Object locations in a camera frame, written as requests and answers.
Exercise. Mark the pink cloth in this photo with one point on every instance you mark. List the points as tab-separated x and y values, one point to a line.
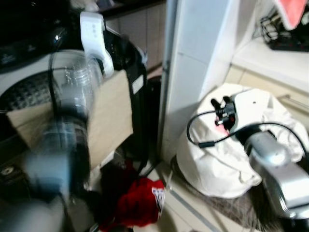
294	12

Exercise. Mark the brown checked floor mat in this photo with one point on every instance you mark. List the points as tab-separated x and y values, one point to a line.
231	210

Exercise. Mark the red garment with white print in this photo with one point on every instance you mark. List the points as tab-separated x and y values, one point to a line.
137	203

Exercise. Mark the white cabinet side panel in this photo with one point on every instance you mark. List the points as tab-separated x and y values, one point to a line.
193	58

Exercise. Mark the brown cardboard sheet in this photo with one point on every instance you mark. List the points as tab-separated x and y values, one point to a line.
111	116

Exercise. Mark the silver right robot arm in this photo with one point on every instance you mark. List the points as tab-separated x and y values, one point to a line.
280	164

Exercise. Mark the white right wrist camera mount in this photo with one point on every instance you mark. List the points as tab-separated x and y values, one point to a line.
246	108

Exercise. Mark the white counter shelf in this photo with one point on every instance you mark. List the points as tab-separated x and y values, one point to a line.
270	63

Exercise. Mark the white crumpled garment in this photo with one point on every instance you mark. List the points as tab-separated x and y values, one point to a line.
212	164

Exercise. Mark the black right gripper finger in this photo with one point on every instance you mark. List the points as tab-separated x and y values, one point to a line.
226	100
214	103

